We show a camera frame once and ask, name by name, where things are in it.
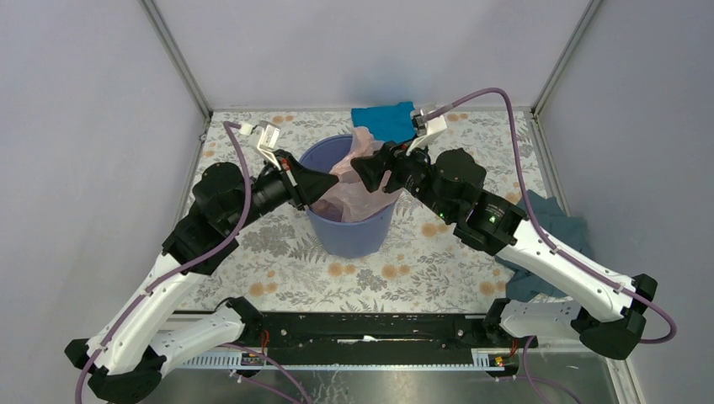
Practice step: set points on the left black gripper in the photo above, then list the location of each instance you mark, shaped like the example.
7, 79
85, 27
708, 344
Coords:
310, 185

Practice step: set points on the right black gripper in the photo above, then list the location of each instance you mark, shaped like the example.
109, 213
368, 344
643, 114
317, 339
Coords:
370, 168

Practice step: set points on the pink plastic trash bag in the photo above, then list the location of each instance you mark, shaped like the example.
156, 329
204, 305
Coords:
349, 201

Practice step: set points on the blue plastic trash bin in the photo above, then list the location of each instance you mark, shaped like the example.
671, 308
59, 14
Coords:
346, 240

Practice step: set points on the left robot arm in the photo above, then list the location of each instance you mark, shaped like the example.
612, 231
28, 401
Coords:
125, 362

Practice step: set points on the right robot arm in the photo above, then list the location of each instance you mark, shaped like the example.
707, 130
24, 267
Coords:
606, 310

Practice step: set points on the teal folded cloth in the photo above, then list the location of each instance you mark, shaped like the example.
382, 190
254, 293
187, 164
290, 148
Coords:
386, 123

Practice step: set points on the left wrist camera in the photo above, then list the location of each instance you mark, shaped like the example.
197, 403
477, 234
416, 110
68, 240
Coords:
262, 137

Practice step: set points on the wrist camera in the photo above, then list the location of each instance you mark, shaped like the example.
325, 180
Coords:
262, 137
427, 130

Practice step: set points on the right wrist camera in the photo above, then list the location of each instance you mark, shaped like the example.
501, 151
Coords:
427, 130

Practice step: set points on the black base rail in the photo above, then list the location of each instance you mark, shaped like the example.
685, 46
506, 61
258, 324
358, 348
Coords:
295, 331

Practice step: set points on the white slotted cable duct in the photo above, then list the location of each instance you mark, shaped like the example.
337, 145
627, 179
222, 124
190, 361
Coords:
351, 358

